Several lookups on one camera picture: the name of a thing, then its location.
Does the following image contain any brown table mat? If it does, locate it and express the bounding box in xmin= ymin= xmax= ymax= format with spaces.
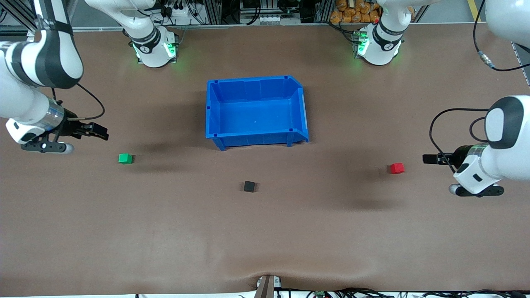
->
xmin=0 ymin=23 xmax=530 ymax=296

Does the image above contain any aluminium frame with diagonal braces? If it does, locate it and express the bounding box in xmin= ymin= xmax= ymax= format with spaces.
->
xmin=0 ymin=0 xmax=63 ymax=33

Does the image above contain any white power strip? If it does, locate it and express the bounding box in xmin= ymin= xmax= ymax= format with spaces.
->
xmin=159 ymin=3 xmax=191 ymax=18

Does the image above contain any black cable bundle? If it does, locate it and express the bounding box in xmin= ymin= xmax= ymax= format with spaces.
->
xmin=290 ymin=288 xmax=530 ymax=298

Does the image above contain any blue plastic storage bin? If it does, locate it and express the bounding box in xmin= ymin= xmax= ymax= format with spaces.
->
xmin=205 ymin=75 xmax=310 ymax=151

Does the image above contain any pile of orange packets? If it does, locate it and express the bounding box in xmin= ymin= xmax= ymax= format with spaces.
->
xmin=330 ymin=0 xmax=381 ymax=24

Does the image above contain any aluminium frame post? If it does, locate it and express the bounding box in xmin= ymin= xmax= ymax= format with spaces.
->
xmin=317 ymin=0 xmax=334 ymax=23
xmin=205 ymin=0 xmax=222 ymax=24

